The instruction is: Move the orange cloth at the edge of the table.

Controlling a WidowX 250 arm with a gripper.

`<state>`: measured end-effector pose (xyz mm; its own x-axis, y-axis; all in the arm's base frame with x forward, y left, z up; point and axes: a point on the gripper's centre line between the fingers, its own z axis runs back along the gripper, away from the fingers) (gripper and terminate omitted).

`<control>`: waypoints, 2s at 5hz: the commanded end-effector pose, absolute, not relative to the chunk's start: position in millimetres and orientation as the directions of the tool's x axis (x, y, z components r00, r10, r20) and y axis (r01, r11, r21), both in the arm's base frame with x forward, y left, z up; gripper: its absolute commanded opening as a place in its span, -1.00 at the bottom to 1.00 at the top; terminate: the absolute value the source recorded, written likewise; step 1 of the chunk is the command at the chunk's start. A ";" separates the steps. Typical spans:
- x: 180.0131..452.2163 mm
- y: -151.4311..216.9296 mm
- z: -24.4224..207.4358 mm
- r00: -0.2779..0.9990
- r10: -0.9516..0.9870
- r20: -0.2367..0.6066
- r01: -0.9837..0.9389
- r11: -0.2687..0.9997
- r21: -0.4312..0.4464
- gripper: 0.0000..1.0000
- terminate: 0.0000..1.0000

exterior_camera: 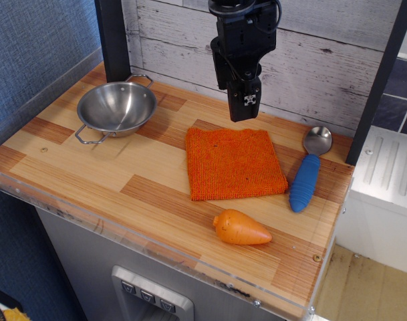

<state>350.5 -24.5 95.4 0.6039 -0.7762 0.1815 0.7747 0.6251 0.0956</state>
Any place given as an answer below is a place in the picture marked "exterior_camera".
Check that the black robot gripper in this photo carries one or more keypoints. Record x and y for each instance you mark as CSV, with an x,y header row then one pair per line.
x,y
245,33

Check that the orange knitted cloth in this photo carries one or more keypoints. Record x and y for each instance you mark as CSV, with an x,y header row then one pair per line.
x,y
232,164

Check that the stainless steel bowl with handles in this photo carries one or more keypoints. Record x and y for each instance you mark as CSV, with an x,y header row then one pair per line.
x,y
116,109

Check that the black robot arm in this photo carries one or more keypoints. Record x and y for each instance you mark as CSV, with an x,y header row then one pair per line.
x,y
246,32

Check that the clear acrylic table edge guard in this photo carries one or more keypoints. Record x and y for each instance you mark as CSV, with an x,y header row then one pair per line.
x,y
162,223

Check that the orange plastic carrot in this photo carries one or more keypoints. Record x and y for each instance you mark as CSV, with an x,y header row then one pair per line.
x,y
235,227

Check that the white ribbed side counter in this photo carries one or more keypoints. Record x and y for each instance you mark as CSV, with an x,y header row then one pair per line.
x,y
374,218

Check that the silver dispenser panel with buttons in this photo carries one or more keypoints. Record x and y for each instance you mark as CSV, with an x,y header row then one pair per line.
x,y
142,299

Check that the yellow object bottom left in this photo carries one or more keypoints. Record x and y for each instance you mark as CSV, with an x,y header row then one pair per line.
x,y
15,315

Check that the spoon with blue handle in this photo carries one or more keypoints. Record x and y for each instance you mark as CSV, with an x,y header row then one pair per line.
x,y
317,142

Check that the black right vertical post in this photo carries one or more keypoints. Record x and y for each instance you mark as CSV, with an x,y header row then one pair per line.
x,y
386,66

